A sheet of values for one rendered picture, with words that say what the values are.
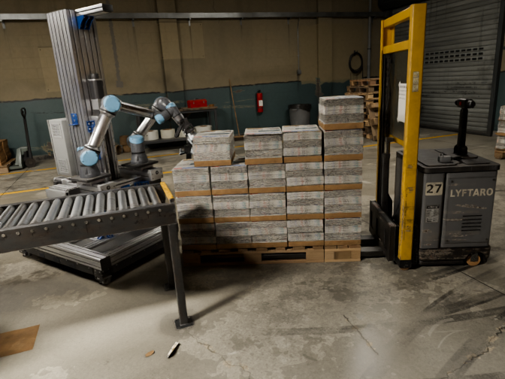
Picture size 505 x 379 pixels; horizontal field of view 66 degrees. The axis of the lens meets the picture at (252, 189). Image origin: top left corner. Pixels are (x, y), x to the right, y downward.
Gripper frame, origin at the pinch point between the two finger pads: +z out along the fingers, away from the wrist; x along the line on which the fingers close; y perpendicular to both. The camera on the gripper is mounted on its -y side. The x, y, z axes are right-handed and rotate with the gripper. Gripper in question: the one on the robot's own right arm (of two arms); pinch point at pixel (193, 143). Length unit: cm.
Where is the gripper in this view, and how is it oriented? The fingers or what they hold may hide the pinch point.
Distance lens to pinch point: 316.1
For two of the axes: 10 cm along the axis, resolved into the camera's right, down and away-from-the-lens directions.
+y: 8.4, -5.1, -1.9
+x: 0.5, -2.8, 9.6
